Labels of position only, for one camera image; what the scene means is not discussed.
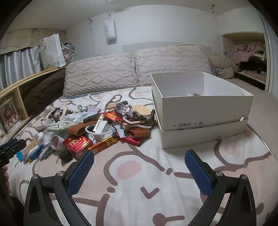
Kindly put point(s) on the beige textured pillow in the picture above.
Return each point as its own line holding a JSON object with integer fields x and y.
{"x": 100, "y": 73}
{"x": 171, "y": 63}

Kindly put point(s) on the grey-green cloth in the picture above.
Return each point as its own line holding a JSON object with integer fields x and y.
{"x": 218, "y": 71}

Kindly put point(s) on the rose gold scissors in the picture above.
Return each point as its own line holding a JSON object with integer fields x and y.
{"x": 113, "y": 102}

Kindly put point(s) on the gold red candy bar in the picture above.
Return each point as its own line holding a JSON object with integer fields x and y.
{"x": 103, "y": 145}

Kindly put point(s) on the wooden stick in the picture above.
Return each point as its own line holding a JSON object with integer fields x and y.
{"x": 64, "y": 113}

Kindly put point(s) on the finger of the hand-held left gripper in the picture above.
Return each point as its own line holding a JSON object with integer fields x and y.
{"x": 7, "y": 143}
{"x": 17, "y": 145}

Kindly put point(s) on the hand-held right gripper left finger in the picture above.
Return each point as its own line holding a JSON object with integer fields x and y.
{"x": 81, "y": 171}

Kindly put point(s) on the dark red candy bar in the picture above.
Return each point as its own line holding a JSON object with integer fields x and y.
{"x": 130, "y": 140}

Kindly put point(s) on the wooden tag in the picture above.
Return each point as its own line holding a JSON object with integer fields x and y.
{"x": 111, "y": 106}

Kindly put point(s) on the blue packet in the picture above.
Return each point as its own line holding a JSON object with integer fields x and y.
{"x": 19, "y": 156}

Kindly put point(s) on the round wooden coaster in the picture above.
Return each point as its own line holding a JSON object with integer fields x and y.
{"x": 141, "y": 110}

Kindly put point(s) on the purple crocheted doll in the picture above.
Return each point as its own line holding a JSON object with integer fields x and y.
{"x": 126, "y": 110}

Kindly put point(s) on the plush doll in clear case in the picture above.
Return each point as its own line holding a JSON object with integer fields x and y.
{"x": 7, "y": 117}

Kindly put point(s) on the brown duvet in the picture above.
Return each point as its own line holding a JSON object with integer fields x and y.
{"x": 43, "y": 91}

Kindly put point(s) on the person's left hand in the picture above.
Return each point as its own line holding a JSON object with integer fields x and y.
{"x": 7, "y": 176}

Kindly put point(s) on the grey headboard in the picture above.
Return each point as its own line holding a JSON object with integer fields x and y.
{"x": 152, "y": 46}

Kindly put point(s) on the grey curtain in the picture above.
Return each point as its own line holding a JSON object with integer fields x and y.
{"x": 19, "y": 65}

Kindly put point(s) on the clear mask packet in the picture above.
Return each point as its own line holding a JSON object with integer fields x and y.
{"x": 76, "y": 117}

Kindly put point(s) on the brass tube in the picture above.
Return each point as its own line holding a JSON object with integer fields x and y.
{"x": 98, "y": 121}

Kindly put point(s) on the white louvre door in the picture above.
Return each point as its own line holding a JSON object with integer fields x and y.
{"x": 271, "y": 54}

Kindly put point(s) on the brown leather wallet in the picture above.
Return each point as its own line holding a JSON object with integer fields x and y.
{"x": 80, "y": 129}

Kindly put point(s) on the white shoe box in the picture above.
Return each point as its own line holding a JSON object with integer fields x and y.
{"x": 202, "y": 113}

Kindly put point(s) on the clear storage container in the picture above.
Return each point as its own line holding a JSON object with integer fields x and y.
{"x": 69, "y": 53}

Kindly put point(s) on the clear glasses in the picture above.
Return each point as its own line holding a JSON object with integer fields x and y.
{"x": 83, "y": 107}

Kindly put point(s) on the pink clothes pile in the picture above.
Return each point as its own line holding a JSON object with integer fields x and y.
{"x": 245, "y": 51}

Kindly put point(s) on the small black box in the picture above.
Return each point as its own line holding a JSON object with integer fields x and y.
{"x": 65, "y": 156}

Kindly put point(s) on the white shopping bag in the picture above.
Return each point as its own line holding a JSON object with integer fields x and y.
{"x": 52, "y": 52}

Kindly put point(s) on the red cigarette box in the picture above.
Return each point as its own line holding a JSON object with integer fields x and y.
{"x": 77, "y": 145}

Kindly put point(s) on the white shoe box lid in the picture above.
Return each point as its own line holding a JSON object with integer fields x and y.
{"x": 202, "y": 137}

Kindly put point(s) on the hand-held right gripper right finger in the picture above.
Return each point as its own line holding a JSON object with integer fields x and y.
{"x": 198, "y": 173}

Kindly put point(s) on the dark brown tape roll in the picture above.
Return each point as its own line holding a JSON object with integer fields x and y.
{"x": 39, "y": 128}

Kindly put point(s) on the white hanging tissue bag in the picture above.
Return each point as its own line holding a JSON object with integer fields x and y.
{"x": 110, "y": 28}

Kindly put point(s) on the crocheted flower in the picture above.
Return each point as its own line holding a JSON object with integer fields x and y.
{"x": 55, "y": 113}

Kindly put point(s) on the cartoon printed bedsheet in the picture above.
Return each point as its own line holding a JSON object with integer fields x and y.
{"x": 141, "y": 173}

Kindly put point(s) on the wooden bedside shelf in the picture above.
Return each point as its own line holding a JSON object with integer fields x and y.
{"x": 21, "y": 104}

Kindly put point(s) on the white power adapter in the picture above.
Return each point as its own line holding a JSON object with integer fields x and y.
{"x": 101, "y": 130}

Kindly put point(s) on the printed cloth valance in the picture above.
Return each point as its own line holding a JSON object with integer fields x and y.
{"x": 28, "y": 39}

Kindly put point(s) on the pink packet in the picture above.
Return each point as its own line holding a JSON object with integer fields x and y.
{"x": 92, "y": 112}

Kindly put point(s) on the floral fabric pouch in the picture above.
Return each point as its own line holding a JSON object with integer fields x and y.
{"x": 57, "y": 128}

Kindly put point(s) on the fluffy beige cushion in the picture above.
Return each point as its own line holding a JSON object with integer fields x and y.
{"x": 221, "y": 65}

